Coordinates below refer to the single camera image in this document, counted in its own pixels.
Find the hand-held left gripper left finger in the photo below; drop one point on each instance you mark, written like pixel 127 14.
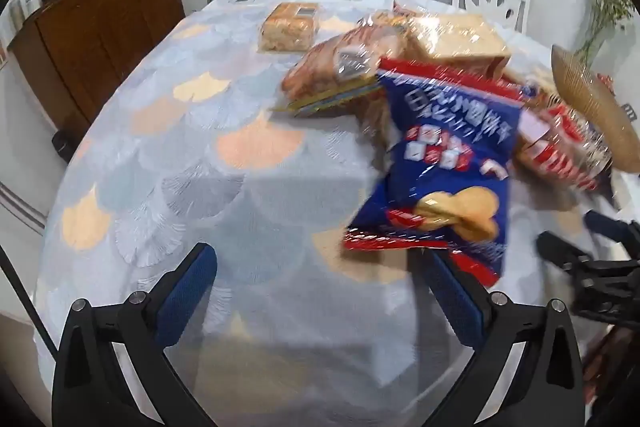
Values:
pixel 192 287

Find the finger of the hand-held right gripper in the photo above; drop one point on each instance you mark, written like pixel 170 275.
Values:
pixel 562 251
pixel 612 229

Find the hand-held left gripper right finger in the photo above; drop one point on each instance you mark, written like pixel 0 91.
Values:
pixel 457 307

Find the red white snack packet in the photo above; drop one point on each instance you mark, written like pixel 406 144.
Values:
pixel 555 147

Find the golden woven bowl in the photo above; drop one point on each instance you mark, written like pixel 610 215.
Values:
pixel 590 102

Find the blue potato chip bag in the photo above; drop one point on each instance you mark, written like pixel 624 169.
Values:
pixel 440 147

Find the orange bread packet barcode label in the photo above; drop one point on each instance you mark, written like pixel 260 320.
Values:
pixel 290 29

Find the person's right hand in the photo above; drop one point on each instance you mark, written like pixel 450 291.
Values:
pixel 600 364

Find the scallop patterned tablecloth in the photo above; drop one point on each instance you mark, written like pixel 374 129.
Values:
pixel 200 157

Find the black trash bin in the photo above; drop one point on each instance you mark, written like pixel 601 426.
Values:
pixel 64 147

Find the dried flowers in glass vase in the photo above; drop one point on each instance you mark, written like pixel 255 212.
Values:
pixel 607 2

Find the yellow green flat packet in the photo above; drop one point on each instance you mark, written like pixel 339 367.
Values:
pixel 330 99

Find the pale sliced toast packet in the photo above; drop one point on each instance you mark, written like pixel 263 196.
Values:
pixel 455 39

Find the brown bread rolls packet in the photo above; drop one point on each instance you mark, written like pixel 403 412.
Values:
pixel 325 64

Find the brown wooden cabinet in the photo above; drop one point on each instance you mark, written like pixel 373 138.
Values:
pixel 100 32

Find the white jar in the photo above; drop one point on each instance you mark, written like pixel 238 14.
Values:
pixel 32 2

